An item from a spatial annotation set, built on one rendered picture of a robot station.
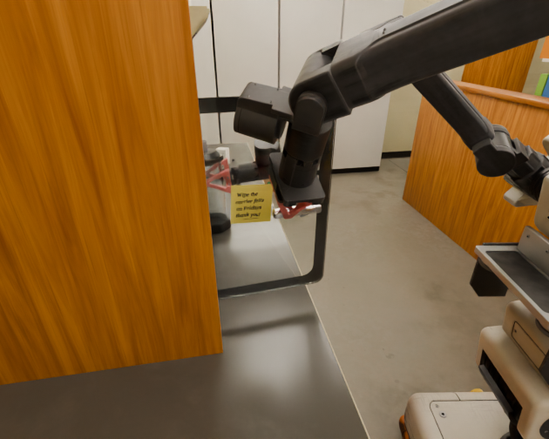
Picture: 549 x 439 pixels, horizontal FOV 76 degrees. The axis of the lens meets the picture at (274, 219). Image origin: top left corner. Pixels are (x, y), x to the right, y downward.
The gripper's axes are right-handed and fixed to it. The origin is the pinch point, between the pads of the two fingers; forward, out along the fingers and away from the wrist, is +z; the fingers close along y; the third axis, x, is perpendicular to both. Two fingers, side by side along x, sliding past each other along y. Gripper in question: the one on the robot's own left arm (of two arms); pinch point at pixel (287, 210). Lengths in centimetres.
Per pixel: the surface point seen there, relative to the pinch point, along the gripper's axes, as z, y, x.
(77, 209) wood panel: -6.0, 0.3, -31.7
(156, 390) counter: 19.8, 20.3, -25.4
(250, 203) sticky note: 2.0, -3.9, -5.6
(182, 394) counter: 18.9, 22.0, -21.1
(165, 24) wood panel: -27.1, -8.5, -17.2
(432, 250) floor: 163, -66, 164
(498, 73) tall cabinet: 150, -284, 377
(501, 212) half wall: 112, -62, 185
